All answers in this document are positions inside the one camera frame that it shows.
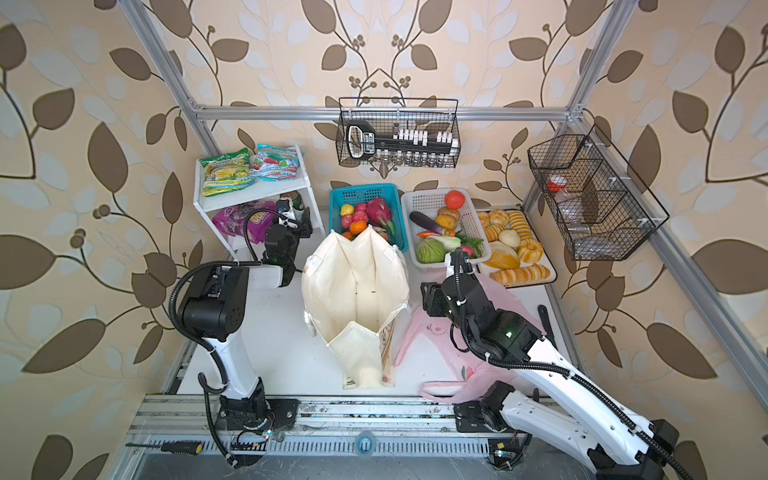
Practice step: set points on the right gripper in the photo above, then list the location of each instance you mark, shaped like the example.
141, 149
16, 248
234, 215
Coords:
433, 297

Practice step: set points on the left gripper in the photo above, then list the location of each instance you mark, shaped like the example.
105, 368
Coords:
303, 229

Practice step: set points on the green label can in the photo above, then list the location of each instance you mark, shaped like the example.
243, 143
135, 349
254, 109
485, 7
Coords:
291, 203

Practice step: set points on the purple snack bag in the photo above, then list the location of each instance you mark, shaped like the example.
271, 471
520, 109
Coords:
230, 220

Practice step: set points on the teal plastic fruit basket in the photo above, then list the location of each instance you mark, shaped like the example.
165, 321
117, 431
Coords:
359, 196

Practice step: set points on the cream canvas tote bag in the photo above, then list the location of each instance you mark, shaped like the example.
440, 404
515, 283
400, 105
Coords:
353, 292

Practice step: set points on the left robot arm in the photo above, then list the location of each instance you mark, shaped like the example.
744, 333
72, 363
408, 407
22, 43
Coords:
208, 306

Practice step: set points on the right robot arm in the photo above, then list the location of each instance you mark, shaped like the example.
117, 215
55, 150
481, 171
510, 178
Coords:
592, 427

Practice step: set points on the pink plastic grocery bag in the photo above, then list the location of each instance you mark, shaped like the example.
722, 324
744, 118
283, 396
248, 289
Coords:
431, 350

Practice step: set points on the green cabbage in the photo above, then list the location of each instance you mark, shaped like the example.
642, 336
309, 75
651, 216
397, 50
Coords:
430, 251

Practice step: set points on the white two-tier shelf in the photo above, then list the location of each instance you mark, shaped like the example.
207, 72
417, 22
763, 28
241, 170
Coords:
260, 190

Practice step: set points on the orange fruit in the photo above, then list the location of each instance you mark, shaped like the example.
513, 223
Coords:
356, 228

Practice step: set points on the teal red snack bag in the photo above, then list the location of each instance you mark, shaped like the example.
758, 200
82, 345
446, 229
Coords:
271, 163

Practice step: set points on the green snack bag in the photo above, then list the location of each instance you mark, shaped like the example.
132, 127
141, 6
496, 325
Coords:
226, 173

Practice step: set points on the purple eggplant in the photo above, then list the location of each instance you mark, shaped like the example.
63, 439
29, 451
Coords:
425, 222

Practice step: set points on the bread tray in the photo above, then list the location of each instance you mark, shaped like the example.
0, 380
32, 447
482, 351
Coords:
517, 258

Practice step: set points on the red tomato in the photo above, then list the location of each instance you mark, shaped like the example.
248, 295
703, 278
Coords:
455, 200

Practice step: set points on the white plastic vegetable basket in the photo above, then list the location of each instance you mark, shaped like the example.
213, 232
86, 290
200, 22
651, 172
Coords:
439, 221

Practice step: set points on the pink dragon fruit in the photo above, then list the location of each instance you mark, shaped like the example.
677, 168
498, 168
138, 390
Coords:
379, 212

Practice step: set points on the black yellow screwdriver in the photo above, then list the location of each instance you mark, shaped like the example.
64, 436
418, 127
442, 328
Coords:
182, 447

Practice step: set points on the black wire basket with bottles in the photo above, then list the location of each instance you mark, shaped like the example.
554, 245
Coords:
388, 133

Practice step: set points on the black wire wall basket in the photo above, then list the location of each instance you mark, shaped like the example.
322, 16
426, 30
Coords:
603, 207

